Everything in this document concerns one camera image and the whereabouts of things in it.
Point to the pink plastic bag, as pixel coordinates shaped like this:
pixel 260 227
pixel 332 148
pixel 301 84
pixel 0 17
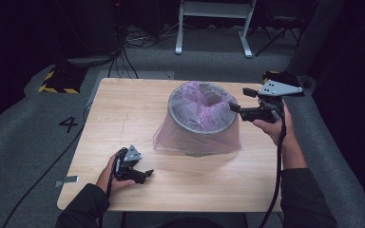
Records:
pixel 199 110

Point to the person's left hand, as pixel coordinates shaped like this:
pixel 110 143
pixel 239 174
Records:
pixel 106 180

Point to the black tripod stand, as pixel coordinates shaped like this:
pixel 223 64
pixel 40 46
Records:
pixel 278 31

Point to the grey stand base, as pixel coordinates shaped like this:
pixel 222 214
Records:
pixel 88 60

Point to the green plastic bucket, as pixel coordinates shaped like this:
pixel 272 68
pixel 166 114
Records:
pixel 174 120

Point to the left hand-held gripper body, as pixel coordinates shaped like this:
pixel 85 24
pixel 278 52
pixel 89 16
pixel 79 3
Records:
pixel 131 154

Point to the grey leaning column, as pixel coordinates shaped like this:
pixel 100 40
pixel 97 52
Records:
pixel 316 34

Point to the white metal desk frame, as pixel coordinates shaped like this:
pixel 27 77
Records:
pixel 214 9

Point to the person's right hand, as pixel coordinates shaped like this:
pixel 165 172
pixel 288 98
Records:
pixel 277 131

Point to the grey tape strip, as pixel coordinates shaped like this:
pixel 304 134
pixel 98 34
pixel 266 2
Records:
pixel 66 181

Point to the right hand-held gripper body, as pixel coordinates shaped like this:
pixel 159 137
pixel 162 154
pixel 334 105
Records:
pixel 266 114

